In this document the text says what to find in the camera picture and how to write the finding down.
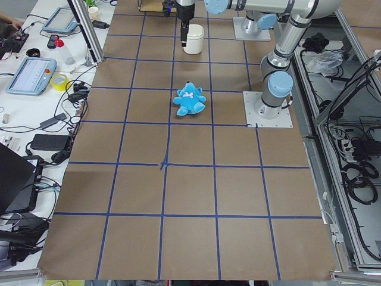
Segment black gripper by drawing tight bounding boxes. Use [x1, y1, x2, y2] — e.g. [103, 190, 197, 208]
[177, 0, 195, 48]

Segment white trash can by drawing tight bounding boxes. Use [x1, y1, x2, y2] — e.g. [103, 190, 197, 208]
[183, 24, 204, 55]

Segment blue plush teddy bear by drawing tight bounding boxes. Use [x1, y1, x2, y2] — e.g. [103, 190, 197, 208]
[173, 81, 206, 116]

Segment paper cup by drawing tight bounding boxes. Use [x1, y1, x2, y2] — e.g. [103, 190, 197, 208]
[88, 7, 100, 21]

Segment far teach pendant tablet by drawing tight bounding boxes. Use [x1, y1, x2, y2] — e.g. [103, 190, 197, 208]
[42, 7, 77, 35]

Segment teach pendant tablet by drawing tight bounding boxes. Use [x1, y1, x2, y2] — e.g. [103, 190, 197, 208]
[6, 57, 57, 96]
[42, 7, 77, 35]

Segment clear bottle red cap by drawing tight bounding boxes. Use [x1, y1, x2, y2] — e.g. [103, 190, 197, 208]
[55, 36, 76, 65]

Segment black cloth bundle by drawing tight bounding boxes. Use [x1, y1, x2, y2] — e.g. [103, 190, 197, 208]
[302, 32, 329, 53]

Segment black phone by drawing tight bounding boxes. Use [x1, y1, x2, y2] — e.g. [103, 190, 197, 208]
[47, 34, 59, 49]

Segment yellow tape roll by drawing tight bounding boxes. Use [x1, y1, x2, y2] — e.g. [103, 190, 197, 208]
[49, 73, 71, 91]

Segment crumpled white cloth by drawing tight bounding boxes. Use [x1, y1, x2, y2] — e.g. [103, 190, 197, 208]
[306, 51, 343, 76]

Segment small grey adapter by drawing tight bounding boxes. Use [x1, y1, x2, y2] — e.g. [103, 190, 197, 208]
[40, 113, 67, 130]

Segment black small bowl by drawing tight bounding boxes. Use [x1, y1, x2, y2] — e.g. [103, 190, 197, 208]
[26, 48, 40, 58]

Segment near teach pendant tablet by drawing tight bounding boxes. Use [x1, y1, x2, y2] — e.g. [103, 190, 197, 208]
[6, 57, 57, 96]

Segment black power adapter brick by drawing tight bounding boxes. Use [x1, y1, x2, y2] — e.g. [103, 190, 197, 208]
[30, 134, 70, 151]

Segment black laptop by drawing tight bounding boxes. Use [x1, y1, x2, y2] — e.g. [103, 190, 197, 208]
[1, 144, 43, 214]

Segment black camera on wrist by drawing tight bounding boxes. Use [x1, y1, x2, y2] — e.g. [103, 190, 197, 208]
[162, 0, 175, 17]

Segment aluminium frame post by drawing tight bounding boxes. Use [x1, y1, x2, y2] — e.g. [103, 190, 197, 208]
[67, 0, 104, 63]

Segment coiled black cables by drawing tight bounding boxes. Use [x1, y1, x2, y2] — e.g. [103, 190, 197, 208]
[341, 162, 380, 206]

